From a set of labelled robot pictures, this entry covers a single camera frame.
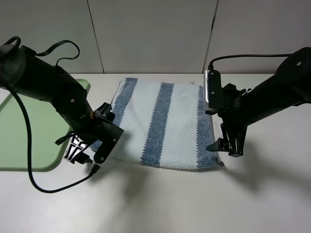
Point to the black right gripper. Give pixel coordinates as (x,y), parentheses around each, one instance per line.
(234,123)

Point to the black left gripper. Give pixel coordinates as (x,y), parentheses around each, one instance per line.
(92,126)

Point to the blue white striped towel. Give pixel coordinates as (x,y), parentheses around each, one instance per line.
(164,125)

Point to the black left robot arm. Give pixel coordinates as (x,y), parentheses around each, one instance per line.
(22,69)

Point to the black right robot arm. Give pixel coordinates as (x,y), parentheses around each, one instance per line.
(289,86)

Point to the green plastic tray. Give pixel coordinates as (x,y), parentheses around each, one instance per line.
(47,126)

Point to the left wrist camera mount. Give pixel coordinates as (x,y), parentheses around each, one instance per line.
(77,145)

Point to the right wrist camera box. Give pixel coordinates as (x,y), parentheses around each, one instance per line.
(213,94)

